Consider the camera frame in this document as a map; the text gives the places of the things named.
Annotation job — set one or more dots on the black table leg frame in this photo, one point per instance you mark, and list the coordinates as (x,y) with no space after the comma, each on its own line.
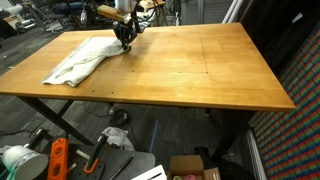
(56,118)

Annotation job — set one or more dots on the white tape roll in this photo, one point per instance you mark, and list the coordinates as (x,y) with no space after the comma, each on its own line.
(24,163)

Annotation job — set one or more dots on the white towel with grey tape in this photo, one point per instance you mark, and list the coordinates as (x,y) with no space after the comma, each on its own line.
(83,60)

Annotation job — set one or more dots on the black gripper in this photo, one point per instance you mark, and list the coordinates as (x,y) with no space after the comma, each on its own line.
(125,33)

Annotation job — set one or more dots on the orange black clamp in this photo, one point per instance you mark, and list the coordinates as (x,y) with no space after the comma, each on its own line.
(93,158)

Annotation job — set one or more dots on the open cardboard box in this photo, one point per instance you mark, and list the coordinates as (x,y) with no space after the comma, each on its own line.
(190,167)

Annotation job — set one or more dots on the orange spirit level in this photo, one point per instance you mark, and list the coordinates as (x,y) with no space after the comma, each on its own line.
(58,164)

